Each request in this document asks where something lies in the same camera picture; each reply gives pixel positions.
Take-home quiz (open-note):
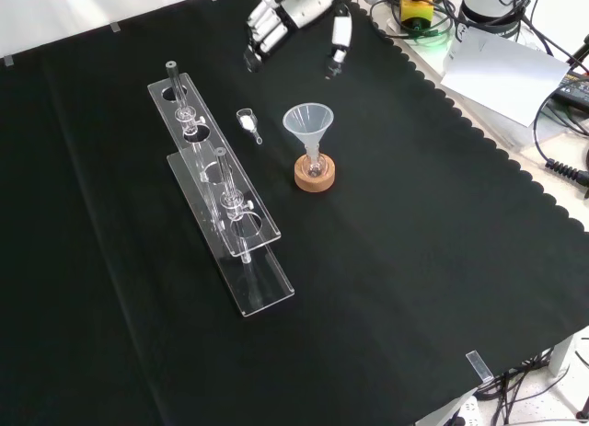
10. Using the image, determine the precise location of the small round-bottom glass flask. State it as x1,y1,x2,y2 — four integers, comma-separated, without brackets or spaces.
303,150,329,178

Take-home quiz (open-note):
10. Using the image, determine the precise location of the translucent plastic funnel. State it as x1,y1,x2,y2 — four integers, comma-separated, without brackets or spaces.
282,103,334,170

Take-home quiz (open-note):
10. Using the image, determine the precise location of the white power strip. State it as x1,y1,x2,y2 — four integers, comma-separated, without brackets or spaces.
439,395,480,426

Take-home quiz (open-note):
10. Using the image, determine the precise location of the green cable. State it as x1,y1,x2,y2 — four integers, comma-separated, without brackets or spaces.
381,16,459,48

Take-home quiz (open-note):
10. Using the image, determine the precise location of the yellow stop button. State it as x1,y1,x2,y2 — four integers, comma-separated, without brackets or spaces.
398,0,435,32

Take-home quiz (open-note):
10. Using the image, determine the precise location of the black ribbed cable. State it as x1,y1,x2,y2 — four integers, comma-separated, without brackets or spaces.
532,88,589,186

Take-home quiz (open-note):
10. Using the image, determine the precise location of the cork ring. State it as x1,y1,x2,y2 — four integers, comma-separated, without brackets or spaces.
294,154,336,193

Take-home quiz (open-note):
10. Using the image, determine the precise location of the pale board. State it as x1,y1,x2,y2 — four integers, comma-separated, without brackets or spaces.
439,26,572,129

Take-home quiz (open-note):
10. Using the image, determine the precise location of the clear glass weighing funnel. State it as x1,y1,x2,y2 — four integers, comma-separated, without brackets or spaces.
236,108,264,145

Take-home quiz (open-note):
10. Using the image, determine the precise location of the black power adapter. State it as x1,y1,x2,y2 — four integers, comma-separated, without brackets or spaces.
550,70,589,108

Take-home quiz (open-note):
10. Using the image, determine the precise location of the black bench cloth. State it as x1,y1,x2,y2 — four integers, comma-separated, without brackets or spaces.
0,0,589,426

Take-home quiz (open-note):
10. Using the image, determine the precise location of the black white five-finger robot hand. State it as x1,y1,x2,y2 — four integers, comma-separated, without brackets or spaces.
243,0,355,80

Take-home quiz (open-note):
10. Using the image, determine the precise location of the clear acrylic funnel stand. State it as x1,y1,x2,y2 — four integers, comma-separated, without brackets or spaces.
146,60,295,318

